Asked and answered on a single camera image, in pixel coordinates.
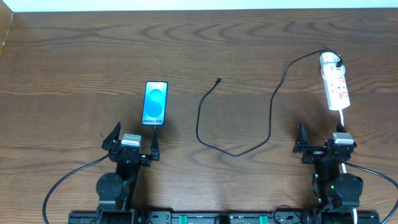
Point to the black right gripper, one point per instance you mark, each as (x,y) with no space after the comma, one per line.
(323,149)

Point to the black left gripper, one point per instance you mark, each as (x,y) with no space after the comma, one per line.
(131,155)

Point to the blue screen Galaxy smartphone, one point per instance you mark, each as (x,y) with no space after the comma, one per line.
(155,102)

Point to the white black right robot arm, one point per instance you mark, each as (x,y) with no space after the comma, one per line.
(338,192)

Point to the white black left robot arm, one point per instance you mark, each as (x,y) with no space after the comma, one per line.
(116,189)

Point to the white USB charger adapter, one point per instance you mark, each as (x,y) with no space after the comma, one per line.
(331,65)

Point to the white extension power strip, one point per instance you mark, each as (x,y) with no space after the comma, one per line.
(336,93)

